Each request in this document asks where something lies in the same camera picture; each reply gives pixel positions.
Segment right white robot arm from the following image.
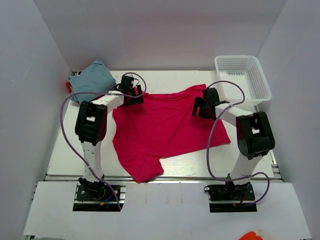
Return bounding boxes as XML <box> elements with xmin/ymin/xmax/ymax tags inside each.
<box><xmin>192</xmin><ymin>87</ymin><xmax>275</xmax><ymax>200</ymax></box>

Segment magenta red t shirt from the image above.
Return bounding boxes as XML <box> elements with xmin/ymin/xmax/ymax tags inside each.
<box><xmin>111</xmin><ymin>84</ymin><xmax>232</xmax><ymax>185</ymax></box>

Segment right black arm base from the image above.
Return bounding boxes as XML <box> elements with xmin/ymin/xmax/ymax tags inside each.
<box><xmin>203</xmin><ymin>182</ymin><xmax>257</xmax><ymax>213</ymax></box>

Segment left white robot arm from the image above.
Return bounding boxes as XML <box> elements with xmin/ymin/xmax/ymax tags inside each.
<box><xmin>75</xmin><ymin>72</ymin><xmax>146</xmax><ymax>200</ymax></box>

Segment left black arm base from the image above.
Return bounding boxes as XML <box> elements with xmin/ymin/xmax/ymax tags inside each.
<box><xmin>72</xmin><ymin>185</ymin><xmax>121</xmax><ymax>212</ymax></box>

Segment orange object at bottom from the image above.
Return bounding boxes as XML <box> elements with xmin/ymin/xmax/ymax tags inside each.
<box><xmin>239</xmin><ymin>231</ymin><xmax>264</xmax><ymax>240</ymax></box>

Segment white perforated plastic basket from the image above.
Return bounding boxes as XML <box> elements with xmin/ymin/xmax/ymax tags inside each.
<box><xmin>214</xmin><ymin>55</ymin><xmax>272</xmax><ymax>107</ymax></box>

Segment folded light blue t shirt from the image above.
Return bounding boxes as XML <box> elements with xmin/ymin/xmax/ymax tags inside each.
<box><xmin>66</xmin><ymin>58</ymin><xmax>116</xmax><ymax>94</ymax></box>

